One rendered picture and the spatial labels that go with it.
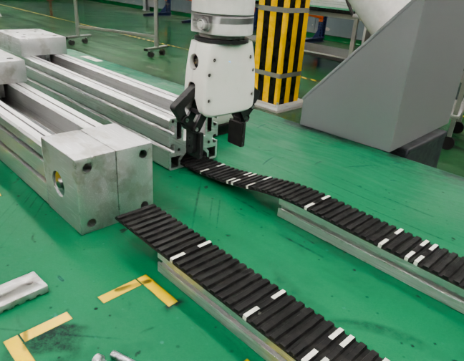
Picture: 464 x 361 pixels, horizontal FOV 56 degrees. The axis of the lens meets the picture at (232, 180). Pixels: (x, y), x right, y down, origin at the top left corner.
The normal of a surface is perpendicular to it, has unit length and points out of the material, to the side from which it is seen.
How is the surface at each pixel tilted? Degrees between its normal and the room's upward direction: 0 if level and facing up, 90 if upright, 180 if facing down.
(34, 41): 90
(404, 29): 90
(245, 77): 90
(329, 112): 90
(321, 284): 0
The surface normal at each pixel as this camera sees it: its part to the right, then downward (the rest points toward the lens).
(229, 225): 0.06, -0.90
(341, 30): -0.71, 0.26
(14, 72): 0.69, 0.35
